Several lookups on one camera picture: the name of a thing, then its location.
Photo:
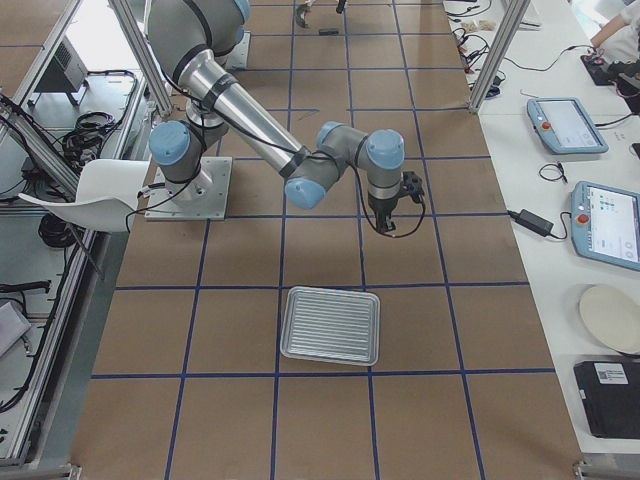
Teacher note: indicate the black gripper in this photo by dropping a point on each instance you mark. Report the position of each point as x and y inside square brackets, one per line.
[381, 206]

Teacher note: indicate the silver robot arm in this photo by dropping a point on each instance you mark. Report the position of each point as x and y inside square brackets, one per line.
[191, 39]

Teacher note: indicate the ribbed silver metal tray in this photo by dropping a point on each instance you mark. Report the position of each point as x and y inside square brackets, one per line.
[331, 325]

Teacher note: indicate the black power adapter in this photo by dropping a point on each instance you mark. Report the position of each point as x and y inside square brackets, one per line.
[532, 222]

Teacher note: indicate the upper blue teach pendant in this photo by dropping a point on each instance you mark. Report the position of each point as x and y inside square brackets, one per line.
[564, 126]

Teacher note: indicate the blue teach pendant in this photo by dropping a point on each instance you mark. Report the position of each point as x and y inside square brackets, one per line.
[605, 224]
[564, 126]

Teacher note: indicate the lower blue teach pendant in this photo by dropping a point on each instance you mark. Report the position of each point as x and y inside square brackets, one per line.
[605, 224]

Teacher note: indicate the beige round plate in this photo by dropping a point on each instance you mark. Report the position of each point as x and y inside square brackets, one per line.
[611, 317]

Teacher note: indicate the white plastic chair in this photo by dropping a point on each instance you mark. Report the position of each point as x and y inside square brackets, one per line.
[106, 194]

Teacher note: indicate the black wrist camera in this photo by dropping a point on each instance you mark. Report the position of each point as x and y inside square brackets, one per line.
[413, 187]

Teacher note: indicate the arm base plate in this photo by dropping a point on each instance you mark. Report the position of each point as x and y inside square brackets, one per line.
[237, 58]
[205, 197]

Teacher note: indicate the aluminium frame post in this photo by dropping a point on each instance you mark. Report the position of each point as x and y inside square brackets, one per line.
[502, 40]

